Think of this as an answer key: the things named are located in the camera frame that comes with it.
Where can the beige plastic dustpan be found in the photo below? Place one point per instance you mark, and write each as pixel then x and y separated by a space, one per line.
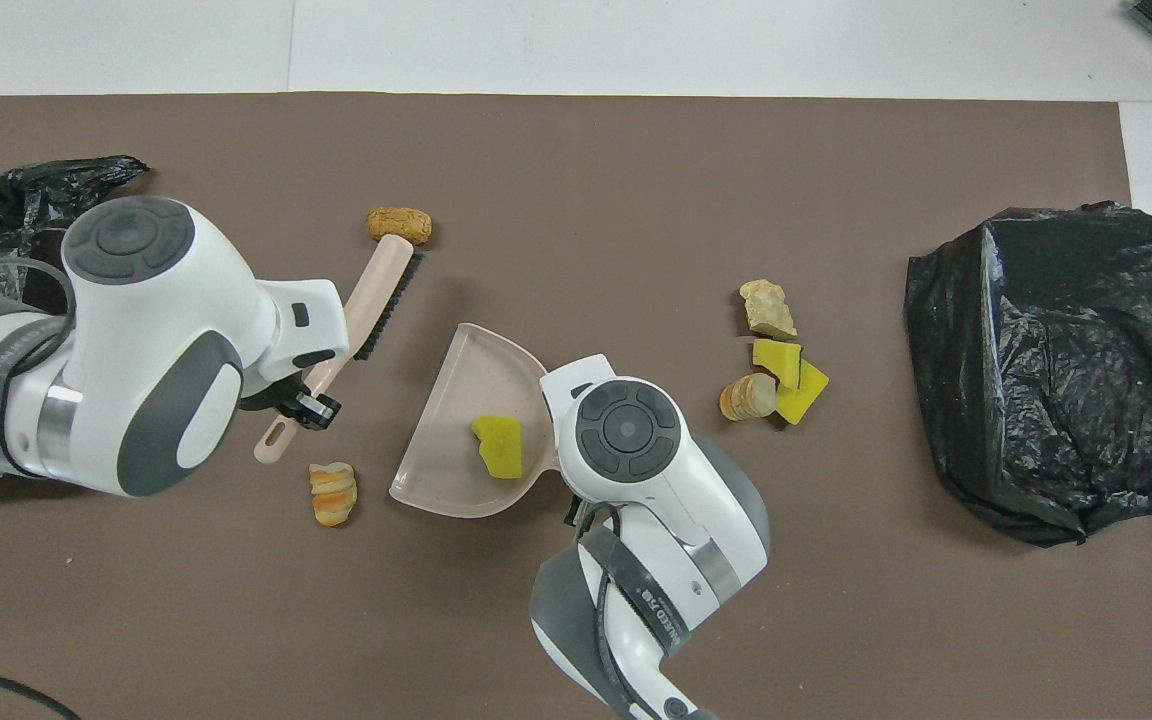
pixel 446 400

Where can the black bag lined bin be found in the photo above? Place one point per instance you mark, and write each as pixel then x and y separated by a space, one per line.
pixel 1066 380

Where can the brown table mat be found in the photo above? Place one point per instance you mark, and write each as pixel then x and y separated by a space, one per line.
pixel 236 620

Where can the beige hand brush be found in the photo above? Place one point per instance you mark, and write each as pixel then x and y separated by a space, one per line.
pixel 376 290

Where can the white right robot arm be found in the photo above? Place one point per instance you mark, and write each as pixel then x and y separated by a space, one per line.
pixel 656 480

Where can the yellow sponge wedge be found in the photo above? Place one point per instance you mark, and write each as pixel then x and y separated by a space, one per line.
pixel 808 392

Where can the brown bread bun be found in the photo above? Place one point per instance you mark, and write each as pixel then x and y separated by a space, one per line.
pixel 398 225

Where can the notched yellow green sponge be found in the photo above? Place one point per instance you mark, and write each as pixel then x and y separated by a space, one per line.
pixel 501 450

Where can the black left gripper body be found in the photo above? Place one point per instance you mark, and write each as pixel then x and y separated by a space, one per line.
pixel 271 398

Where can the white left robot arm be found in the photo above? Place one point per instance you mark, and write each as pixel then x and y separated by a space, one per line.
pixel 136 330

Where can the pale torn croissant piece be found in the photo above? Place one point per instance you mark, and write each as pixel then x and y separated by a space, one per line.
pixel 768 308

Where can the yellow green sponge piece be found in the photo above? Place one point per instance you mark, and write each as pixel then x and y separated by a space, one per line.
pixel 774 358

